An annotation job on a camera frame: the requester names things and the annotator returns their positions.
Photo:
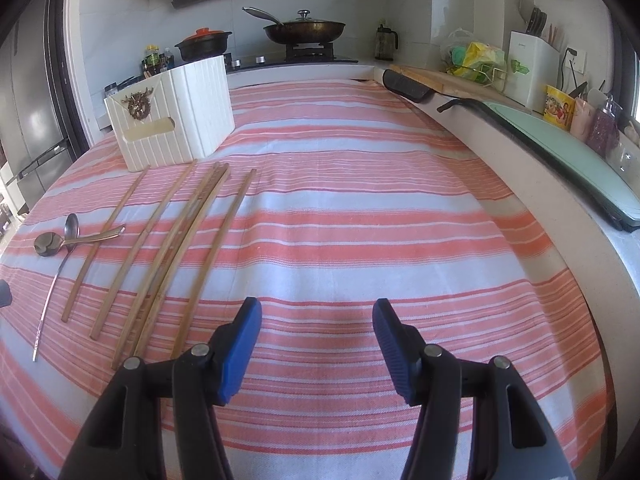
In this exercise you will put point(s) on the silver refrigerator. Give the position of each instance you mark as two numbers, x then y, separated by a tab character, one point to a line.
30	110

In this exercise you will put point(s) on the short steel spoon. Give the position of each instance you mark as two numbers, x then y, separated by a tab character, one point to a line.
47	244

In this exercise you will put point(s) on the white ribbed storage box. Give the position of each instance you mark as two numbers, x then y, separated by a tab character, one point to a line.
200	110

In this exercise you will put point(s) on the dark soy sauce bottle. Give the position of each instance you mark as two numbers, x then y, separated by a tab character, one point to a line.
167	60

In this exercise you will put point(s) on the glass wok lid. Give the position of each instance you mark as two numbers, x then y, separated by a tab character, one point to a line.
304	19

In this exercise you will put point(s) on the glass french press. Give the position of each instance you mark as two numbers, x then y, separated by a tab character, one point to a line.
384	45

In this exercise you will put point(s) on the bundle of wooden chopsticks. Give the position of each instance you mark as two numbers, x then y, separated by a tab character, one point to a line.
122	350

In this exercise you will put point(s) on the pink cup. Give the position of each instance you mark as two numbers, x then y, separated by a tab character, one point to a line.
581	120

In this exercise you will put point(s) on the dark metal wok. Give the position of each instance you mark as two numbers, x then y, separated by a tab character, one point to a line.
305	32

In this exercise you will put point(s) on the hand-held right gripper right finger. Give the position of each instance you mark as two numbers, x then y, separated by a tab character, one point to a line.
395	355

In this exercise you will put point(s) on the black clay pot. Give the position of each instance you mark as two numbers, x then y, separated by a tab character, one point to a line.
202	50

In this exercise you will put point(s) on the yellow printed tub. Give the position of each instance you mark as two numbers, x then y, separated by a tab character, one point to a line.
559	107

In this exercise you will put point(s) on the spice jars tray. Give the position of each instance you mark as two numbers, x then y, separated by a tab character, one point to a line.
125	84

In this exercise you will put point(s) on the orange pot lid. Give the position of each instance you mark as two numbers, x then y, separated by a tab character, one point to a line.
203	35

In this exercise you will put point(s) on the green glass board black frame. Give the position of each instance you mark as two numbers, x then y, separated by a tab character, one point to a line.
550	145

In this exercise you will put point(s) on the brown chopstick bundle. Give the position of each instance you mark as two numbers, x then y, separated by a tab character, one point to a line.
555	36

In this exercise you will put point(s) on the white knife holder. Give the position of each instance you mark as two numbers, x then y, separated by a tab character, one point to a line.
530	70

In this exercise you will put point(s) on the yellow-capped sauce bottle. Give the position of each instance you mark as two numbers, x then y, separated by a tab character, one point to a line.
151	57

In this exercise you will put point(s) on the wooden cutting board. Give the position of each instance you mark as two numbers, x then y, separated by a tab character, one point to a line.
435	80

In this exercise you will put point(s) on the clear spice jar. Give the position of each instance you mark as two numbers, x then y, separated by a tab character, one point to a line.
111	90

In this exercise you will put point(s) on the clear plastic bag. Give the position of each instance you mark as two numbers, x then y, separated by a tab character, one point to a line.
470	52

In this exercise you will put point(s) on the black curved pad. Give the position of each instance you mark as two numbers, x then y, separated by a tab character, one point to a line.
405	86

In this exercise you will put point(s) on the white wall socket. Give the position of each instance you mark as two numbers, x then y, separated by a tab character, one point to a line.
577	60

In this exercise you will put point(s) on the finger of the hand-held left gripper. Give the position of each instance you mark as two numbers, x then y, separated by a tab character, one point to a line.
4	294

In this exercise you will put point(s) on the black glass gas stove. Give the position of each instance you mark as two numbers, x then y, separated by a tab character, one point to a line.
280	60

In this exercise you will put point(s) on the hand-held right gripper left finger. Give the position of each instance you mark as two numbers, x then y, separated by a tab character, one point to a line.
240	350

